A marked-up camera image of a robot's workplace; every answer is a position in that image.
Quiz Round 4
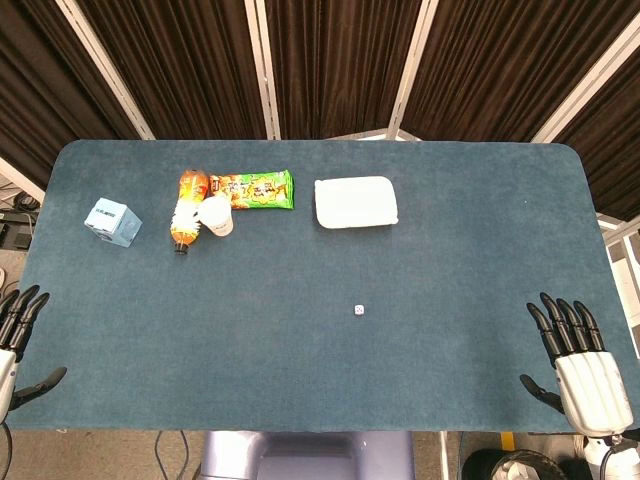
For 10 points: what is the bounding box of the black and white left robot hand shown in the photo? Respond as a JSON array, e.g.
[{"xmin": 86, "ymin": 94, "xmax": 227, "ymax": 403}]
[{"xmin": 0, "ymin": 284, "xmax": 69, "ymax": 424}]

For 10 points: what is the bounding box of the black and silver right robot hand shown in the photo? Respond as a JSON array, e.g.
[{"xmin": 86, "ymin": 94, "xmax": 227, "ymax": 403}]
[{"xmin": 519, "ymin": 292, "xmax": 635, "ymax": 438}]

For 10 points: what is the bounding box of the purple robot base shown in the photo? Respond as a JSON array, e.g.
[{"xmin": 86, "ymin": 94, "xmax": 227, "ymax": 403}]
[{"xmin": 198, "ymin": 429, "xmax": 416, "ymax": 480}]

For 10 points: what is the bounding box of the black trash bin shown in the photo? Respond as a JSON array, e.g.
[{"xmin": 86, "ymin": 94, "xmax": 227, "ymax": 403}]
[{"xmin": 459, "ymin": 448, "xmax": 574, "ymax": 480}]

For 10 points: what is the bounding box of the white metal rack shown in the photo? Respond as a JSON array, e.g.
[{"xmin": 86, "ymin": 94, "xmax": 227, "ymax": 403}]
[{"xmin": 596, "ymin": 212, "xmax": 640, "ymax": 361}]

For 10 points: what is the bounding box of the black equipment on floor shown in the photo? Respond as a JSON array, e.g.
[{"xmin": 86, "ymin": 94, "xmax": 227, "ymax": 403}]
[{"xmin": 0, "ymin": 192, "xmax": 42, "ymax": 251}]

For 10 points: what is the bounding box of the white table leg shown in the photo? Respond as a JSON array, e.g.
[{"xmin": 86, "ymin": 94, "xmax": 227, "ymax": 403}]
[{"xmin": 438, "ymin": 430, "xmax": 452, "ymax": 480}]

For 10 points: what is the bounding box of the light blue cube box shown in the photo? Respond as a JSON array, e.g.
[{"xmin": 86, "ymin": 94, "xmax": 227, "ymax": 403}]
[{"xmin": 83, "ymin": 197, "xmax": 144, "ymax": 249}]

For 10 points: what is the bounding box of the dark brown curtain panel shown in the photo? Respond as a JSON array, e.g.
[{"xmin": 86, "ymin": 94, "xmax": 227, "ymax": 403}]
[
  {"xmin": 0, "ymin": 0, "xmax": 127, "ymax": 187},
  {"xmin": 264, "ymin": 0, "xmax": 425, "ymax": 140},
  {"xmin": 74, "ymin": 0, "xmax": 267, "ymax": 141},
  {"xmin": 553, "ymin": 63, "xmax": 640, "ymax": 222},
  {"xmin": 399, "ymin": 0, "xmax": 640, "ymax": 144}
]

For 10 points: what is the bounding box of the orange drink bottle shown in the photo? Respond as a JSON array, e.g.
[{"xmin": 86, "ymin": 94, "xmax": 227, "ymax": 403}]
[{"xmin": 169, "ymin": 169, "xmax": 210, "ymax": 257}]

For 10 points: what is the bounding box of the white paper cup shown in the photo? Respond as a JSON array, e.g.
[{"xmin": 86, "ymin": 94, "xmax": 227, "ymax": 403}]
[{"xmin": 198, "ymin": 195, "xmax": 235, "ymax": 239}]

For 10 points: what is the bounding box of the teal blue table mat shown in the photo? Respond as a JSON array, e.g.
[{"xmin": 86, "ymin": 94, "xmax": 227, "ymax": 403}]
[{"xmin": 6, "ymin": 138, "xmax": 640, "ymax": 433}]

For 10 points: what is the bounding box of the white rectangular plastic container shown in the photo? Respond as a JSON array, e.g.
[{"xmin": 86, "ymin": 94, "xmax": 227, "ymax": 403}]
[{"xmin": 313, "ymin": 174, "xmax": 401, "ymax": 230}]

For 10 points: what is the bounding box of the green and orange snack packet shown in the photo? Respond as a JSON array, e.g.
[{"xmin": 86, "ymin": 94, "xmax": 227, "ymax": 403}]
[{"xmin": 208, "ymin": 169, "xmax": 296, "ymax": 212}]

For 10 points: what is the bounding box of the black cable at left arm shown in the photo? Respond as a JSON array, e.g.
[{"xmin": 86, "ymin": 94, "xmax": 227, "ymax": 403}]
[{"xmin": 0, "ymin": 423, "xmax": 14, "ymax": 480}]

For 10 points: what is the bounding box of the black cable on floor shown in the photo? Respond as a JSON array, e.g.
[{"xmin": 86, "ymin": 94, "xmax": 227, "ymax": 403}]
[{"xmin": 153, "ymin": 430, "xmax": 192, "ymax": 480}]

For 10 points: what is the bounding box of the white partition frame post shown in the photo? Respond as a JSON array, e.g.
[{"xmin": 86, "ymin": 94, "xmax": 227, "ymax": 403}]
[
  {"xmin": 53, "ymin": 0, "xmax": 156, "ymax": 141},
  {"xmin": 386, "ymin": 0, "xmax": 442, "ymax": 142},
  {"xmin": 530, "ymin": 18, "xmax": 640, "ymax": 145},
  {"xmin": 0, "ymin": 156, "xmax": 47, "ymax": 204},
  {"xmin": 243, "ymin": 0, "xmax": 282, "ymax": 141}
]

